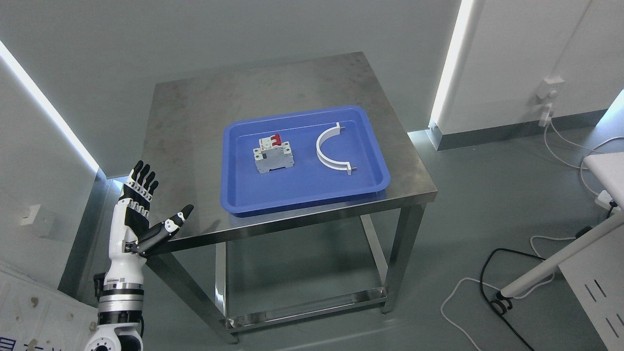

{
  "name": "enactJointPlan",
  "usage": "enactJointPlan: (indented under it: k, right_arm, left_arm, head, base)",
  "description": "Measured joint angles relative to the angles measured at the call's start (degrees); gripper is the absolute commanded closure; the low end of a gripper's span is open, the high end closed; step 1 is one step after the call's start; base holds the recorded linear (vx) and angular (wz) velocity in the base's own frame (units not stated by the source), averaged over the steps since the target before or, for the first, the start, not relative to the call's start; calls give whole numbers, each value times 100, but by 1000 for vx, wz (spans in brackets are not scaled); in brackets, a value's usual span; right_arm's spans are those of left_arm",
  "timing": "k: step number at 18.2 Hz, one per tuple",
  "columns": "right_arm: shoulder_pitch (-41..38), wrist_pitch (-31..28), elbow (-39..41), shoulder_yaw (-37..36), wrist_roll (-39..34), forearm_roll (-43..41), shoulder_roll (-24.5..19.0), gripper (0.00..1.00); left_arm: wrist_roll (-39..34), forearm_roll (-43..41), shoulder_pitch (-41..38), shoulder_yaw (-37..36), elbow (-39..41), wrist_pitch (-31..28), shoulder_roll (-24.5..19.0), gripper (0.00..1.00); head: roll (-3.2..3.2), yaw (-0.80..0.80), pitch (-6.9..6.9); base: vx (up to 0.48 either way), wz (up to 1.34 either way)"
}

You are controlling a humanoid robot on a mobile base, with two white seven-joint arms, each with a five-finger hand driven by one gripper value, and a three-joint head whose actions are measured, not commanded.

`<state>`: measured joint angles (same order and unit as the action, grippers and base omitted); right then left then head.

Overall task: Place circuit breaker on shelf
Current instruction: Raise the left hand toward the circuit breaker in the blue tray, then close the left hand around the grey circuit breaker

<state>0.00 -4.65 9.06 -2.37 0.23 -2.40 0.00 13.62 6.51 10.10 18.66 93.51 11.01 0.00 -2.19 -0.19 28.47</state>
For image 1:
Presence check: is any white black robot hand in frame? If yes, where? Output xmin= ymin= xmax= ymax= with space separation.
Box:
xmin=103 ymin=160 xmax=194 ymax=288

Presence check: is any white circuit breaker red switch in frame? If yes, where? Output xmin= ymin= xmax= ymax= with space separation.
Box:
xmin=253 ymin=133 xmax=294 ymax=174

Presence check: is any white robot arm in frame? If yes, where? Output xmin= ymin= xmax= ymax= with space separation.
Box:
xmin=84 ymin=273 xmax=144 ymax=351

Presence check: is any blue plastic tray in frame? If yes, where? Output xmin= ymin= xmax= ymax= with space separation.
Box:
xmin=220 ymin=106 xmax=391 ymax=217

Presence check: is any stainless steel table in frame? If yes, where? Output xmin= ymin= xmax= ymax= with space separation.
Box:
xmin=142 ymin=51 xmax=438 ymax=345

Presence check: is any white curved pipe clamp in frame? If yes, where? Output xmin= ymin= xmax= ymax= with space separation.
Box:
xmin=315 ymin=122 xmax=359 ymax=176

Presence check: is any white desk with leg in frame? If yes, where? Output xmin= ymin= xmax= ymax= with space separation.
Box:
xmin=499 ymin=152 xmax=624 ymax=351

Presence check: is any white power strip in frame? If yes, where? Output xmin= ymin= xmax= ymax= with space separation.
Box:
xmin=594 ymin=190 xmax=621 ymax=213

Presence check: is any white wall switch box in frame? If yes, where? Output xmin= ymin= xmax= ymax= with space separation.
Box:
xmin=20 ymin=204 xmax=41 ymax=226

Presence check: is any black cable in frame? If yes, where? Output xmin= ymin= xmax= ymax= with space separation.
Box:
xmin=480 ymin=226 xmax=593 ymax=351

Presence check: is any white wall socket with plug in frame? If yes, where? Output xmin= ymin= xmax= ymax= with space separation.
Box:
xmin=536 ymin=76 xmax=566 ymax=128

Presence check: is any white cable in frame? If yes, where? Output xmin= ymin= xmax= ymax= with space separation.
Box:
xmin=440 ymin=117 xmax=624 ymax=351

